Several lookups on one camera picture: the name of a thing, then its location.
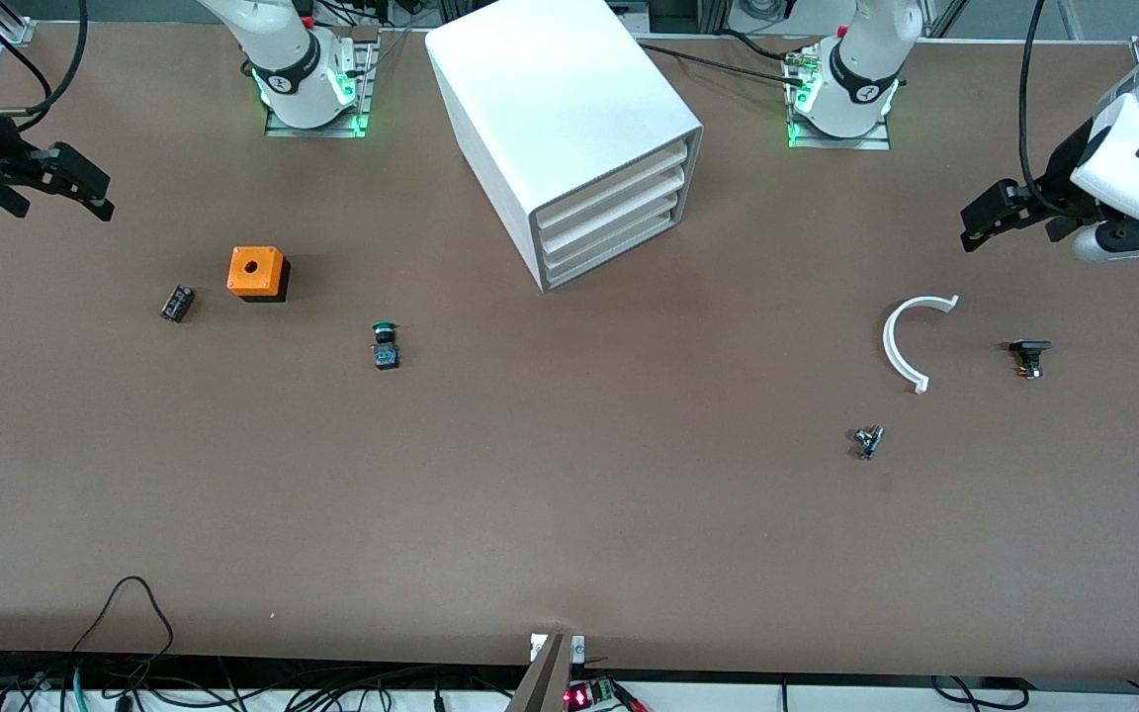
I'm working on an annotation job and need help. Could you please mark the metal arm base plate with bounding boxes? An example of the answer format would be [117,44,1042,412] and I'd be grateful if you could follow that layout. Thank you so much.
[784,44,893,152]
[264,28,380,138]

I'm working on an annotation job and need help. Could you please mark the white curved plastic clip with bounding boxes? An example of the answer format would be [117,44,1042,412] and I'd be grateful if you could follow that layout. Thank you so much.
[882,295,961,396]

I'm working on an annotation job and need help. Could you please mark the black cable across table edge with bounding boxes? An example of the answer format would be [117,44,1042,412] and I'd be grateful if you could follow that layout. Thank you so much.
[634,30,810,88]

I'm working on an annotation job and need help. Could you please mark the white lowest cabinet drawer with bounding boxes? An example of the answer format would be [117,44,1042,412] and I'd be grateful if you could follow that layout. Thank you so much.
[546,206,697,288]

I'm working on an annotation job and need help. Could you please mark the circuit board with red light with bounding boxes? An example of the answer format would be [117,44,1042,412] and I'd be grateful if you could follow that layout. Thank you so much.
[564,676,632,712]

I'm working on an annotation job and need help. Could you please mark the orange box with hole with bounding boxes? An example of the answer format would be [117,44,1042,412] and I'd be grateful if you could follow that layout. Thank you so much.
[226,246,291,304]

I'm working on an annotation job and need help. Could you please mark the black push button switch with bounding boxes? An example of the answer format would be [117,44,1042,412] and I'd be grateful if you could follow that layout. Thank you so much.
[1009,339,1053,380]

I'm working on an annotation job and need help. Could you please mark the thin black looped cable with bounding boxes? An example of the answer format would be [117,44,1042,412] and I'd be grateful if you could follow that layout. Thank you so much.
[70,576,176,662]

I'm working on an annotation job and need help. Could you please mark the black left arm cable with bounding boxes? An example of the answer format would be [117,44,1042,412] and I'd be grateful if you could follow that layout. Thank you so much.
[1018,0,1077,217]

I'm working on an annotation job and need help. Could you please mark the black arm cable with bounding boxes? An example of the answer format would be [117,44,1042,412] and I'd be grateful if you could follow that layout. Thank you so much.
[0,0,89,134]
[1018,0,1077,217]

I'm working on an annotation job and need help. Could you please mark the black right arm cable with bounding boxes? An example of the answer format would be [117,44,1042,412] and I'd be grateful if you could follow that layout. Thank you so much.
[0,0,89,134]

